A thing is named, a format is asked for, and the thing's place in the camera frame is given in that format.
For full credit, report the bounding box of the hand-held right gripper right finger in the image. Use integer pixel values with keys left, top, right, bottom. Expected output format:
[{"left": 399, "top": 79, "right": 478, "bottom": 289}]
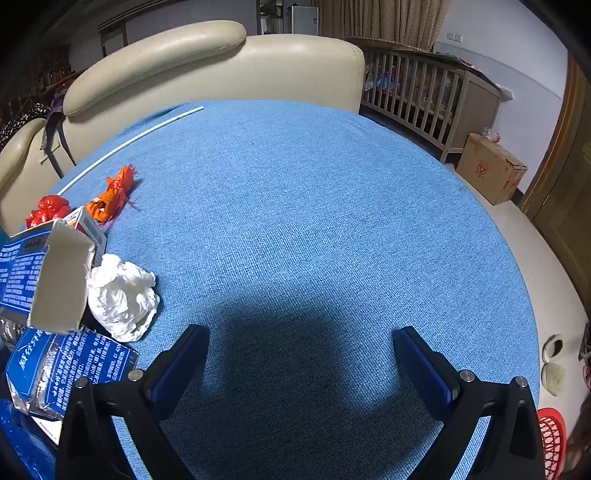
[{"left": 392, "top": 326, "right": 546, "bottom": 480}]

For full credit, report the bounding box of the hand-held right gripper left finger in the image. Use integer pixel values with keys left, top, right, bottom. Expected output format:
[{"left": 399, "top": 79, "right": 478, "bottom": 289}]
[{"left": 55, "top": 324, "right": 211, "bottom": 480}]

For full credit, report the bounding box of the white tissue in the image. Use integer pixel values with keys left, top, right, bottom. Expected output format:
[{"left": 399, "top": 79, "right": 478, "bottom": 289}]
[{"left": 86, "top": 253, "right": 161, "bottom": 343}]

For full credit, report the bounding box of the blue and silver foil packet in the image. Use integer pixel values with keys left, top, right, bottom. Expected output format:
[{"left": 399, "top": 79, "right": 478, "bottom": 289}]
[{"left": 4, "top": 326, "right": 140, "bottom": 422}]

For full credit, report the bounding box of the red plastic basket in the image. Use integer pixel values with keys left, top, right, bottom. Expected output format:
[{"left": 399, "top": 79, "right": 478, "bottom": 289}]
[{"left": 536, "top": 406, "right": 568, "bottom": 480}]

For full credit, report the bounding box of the blue carton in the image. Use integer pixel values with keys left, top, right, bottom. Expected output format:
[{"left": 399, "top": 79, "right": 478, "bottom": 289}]
[{"left": 0, "top": 219, "right": 98, "bottom": 334}]

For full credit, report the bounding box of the red and white medicine box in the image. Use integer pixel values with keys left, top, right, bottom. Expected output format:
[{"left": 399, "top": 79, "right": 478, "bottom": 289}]
[{"left": 62, "top": 206, "right": 110, "bottom": 268}]

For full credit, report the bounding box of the orange snack wrapper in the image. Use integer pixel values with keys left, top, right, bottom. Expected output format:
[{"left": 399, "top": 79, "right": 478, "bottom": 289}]
[{"left": 87, "top": 165, "right": 141, "bottom": 225}]

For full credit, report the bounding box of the red plastic bag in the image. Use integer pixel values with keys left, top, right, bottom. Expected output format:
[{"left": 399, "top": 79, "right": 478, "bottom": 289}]
[{"left": 25, "top": 195, "right": 73, "bottom": 230}]

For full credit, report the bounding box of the blue tablecloth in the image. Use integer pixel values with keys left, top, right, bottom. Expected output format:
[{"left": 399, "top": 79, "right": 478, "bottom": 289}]
[{"left": 0, "top": 99, "right": 542, "bottom": 480}]

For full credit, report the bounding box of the brown cardboard box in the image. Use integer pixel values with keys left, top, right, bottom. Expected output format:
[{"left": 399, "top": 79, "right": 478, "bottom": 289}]
[{"left": 455, "top": 132, "right": 529, "bottom": 206}]

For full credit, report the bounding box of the wooden door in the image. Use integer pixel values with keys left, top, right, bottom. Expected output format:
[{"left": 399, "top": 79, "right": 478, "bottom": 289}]
[{"left": 519, "top": 54, "right": 591, "bottom": 320}]

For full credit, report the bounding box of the thin white tube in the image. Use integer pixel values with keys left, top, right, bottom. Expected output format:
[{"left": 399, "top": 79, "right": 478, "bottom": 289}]
[{"left": 58, "top": 106, "right": 205, "bottom": 197}]

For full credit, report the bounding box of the wooden baby crib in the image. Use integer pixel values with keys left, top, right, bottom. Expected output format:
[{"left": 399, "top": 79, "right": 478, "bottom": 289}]
[{"left": 346, "top": 37, "right": 505, "bottom": 164}]

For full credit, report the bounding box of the cream leather sofa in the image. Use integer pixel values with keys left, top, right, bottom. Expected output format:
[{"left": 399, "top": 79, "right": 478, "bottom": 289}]
[{"left": 0, "top": 19, "right": 366, "bottom": 237}]

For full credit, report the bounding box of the beige patterned curtain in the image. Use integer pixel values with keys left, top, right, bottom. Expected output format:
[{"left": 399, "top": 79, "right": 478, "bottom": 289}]
[{"left": 318, "top": 0, "right": 451, "bottom": 53}]

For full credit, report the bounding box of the shelf with plants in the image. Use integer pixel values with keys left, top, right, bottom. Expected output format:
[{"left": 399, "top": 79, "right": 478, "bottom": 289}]
[{"left": 257, "top": 0, "right": 290, "bottom": 36}]

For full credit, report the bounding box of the white standing air conditioner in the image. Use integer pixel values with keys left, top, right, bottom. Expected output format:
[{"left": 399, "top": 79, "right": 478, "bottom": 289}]
[{"left": 289, "top": 6, "right": 321, "bottom": 36}]

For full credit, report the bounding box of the dark bag strap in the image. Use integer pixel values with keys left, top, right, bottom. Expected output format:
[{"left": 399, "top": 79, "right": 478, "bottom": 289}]
[{"left": 39, "top": 99, "right": 77, "bottom": 179}]

